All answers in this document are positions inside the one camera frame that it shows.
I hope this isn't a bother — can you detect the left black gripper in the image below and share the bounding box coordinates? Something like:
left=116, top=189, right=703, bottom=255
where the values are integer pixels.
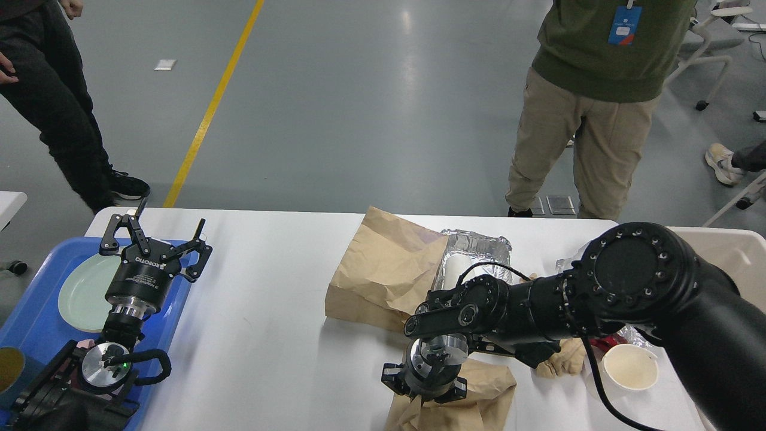
left=99, top=198, right=213, bottom=319

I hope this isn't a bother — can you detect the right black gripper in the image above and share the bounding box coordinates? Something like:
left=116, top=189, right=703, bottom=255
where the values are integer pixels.
left=381, top=335, right=469, bottom=403

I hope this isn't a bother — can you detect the brown paper bag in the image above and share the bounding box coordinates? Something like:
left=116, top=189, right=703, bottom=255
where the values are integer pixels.
left=324, top=207, right=448, bottom=333
left=385, top=359, right=516, bottom=430

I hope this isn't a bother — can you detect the light green plate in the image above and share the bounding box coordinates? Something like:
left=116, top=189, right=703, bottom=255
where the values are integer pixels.
left=58, top=254, right=122, bottom=333

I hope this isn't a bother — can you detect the blue-grey mug yellow inside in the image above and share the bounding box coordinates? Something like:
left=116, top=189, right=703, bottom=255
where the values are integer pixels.
left=1, top=346, right=45, bottom=410

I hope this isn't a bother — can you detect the pink mug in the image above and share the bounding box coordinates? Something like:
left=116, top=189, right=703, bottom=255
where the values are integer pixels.
left=77, top=339, right=96, bottom=350

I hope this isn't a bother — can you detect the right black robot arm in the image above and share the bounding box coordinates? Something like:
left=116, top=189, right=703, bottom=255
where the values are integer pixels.
left=381, top=223, right=765, bottom=430

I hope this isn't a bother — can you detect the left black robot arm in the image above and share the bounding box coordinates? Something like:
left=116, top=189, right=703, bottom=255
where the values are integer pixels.
left=2, top=202, right=212, bottom=430

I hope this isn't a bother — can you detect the blue plastic tray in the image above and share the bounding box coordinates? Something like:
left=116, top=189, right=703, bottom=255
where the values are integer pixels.
left=1, top=237, right=191, bottom=430

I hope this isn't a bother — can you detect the lower crumpled brown paper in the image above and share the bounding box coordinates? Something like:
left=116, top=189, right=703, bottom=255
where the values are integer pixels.
left=534, top=338, right=586, bottom=379

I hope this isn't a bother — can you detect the aluminium foil tray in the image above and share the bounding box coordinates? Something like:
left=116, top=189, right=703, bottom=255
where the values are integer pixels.
left=430, top=229, right=512, bottom=291

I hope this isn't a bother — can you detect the red foil wrapper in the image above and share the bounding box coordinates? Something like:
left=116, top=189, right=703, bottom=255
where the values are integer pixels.
left=589, top=333, right=628, bottom=353

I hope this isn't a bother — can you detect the upright white paper cup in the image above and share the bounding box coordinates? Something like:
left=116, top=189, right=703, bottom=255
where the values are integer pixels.
left=596, top=344, right=659, bottom=399

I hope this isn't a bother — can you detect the crumpled aluminium foil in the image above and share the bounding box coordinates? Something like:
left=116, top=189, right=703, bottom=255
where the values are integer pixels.
left=555, top=244, right=649, bottom=348

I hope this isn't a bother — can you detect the beige plastic bin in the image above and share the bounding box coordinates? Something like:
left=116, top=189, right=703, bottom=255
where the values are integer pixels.
left=670, top=227, right=765, bottom=300

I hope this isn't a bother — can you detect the person in khaki trousers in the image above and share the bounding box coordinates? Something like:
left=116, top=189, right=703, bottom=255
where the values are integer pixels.
left=505, top=1, right=697, bottom=221

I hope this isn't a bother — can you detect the white chair at right edge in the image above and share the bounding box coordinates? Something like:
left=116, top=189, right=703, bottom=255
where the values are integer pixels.
left=701, top=170, right=765, bottom=228

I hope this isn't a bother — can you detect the seated person at right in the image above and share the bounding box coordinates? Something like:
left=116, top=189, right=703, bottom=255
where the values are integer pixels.
left=704, top=140, right=765, bottom=187

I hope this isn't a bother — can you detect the right white office chair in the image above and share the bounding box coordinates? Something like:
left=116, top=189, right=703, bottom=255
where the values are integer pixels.
left=664, top=1, right=753, bottom=111

